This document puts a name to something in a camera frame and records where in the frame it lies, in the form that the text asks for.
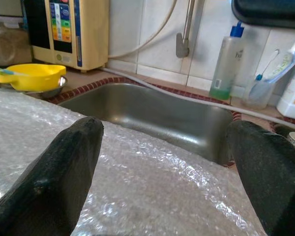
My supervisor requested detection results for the grey corrugated hose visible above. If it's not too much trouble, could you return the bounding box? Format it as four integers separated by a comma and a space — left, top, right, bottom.
98, 67, 295, 133

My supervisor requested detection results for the large steel sink basin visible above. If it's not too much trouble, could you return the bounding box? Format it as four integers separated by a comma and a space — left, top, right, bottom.
58, 82, 234, 167

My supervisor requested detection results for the clear bubble wrap sheet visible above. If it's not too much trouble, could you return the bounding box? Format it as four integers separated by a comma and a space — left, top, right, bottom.
0, 86, 268, 236

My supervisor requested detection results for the clear plastic cup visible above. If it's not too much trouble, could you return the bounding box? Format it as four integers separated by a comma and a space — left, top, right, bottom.
242, 73, 276, 110

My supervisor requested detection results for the white toothpaste tube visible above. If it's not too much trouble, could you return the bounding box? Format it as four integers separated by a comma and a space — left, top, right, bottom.
265, 39, 295, 84

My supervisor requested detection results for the yellow plastic bowl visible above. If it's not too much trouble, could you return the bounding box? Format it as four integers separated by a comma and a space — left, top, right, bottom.
0, 63, 67, 92

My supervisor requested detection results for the black hanging tray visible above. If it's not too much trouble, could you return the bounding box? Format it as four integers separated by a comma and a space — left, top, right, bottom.
231, 0, 295, 30

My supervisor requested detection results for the cream flexible hose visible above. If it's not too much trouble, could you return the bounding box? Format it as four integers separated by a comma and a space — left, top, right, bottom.
108, 0, 179, 59

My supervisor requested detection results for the dish soap bottle blue cap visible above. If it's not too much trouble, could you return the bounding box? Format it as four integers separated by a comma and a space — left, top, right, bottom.
208, 21, 245, 101

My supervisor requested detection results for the shallow steel bowl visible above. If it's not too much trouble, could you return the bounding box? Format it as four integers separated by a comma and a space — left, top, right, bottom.
24, 76, 68, 99

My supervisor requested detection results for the green toothbrush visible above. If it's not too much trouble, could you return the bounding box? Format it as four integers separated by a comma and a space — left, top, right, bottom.
0, 65, 28, 76

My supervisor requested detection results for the white detergent bottle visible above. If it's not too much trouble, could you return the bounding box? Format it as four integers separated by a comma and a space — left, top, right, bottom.
276, 56, 295, 121

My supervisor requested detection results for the cream water ionizer machine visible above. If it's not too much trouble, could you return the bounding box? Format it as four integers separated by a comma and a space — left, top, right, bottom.
24, 0, 110, 72

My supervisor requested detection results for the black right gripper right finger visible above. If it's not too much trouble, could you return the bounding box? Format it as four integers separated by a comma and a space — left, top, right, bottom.
226, 119, 295, 236

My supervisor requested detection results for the grey metal faucet pipe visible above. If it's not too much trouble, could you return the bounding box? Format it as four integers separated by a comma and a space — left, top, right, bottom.
176, 0, 196, 59

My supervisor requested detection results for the grey plastic container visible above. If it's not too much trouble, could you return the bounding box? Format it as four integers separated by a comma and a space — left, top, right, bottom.
0, 0, 24, 17

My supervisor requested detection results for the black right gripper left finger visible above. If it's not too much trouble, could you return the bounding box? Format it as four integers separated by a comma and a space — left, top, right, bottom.
0, 116, 104, 236

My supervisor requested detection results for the jar of brown powder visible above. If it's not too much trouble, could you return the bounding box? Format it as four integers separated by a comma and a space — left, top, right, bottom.
0, 21, 33, 67

